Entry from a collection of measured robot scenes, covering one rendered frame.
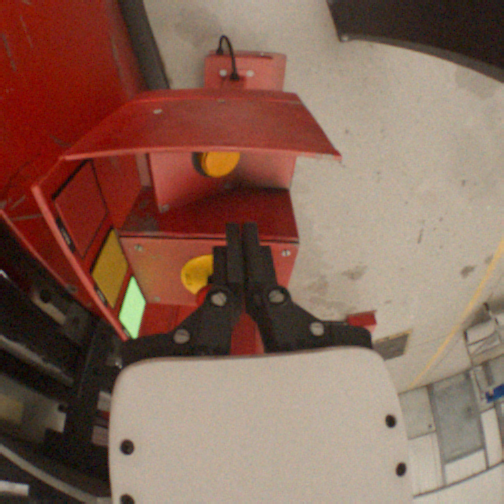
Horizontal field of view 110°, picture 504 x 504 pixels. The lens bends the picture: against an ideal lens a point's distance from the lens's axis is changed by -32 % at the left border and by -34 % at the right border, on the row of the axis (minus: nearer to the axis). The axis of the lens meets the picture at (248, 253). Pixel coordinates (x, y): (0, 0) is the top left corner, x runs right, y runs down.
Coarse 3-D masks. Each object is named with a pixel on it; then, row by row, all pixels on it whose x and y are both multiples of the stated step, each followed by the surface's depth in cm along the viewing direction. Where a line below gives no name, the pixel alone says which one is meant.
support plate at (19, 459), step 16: (0, 432) 19; (0, 448) 13; (16, 448) 16; (32, 448) 20; (32, 464) 13; (48, 464) 16; (48, 480) 12; (64, 480) 13; (80, 480) 15; (96, 480) 17; (80, 496) 11; (96, 496) 12
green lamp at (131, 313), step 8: (136, 288) 24; (128, 296) 22; (136, 296) 24; (128, 304) 22; (136, 304) 24; (128, 312) 22; (136, 312) 24; (128, 320) 22; (136, 320) 24; (128, 328) 22; (136, 328) 24; (136, 336) 24
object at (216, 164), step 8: (200, 152) 20; (208, 152) 20; (216, 152) 20; (224, 152) 21; (200, 160) 21; (208, 160) 21; (216, 160) 21; (224, 160) 22; (232, 160) 22; (208, 168) 21; (216, 168) 22; (224, 168) 22; (232, 168) 23; (216, 176) 22
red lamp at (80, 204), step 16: (80, 176) 13; (64, 192) 12; (80, 192) 14; (96, 192) 16; (64, 208) 12; (80, 208) 14; (96, 208) 16; (80, 224) 14; (96, 224) 16; (80, 240) 14
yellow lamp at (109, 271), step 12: (108, 240) 18; (108, 252) 18; (120, 252) 20; (96, 264) 16; (108, 264) 18; (120, 264) 20; (96, 276) 16; (108, 276) 18; (120, 276) 20; (108, 288) 18; (108, 300) 18
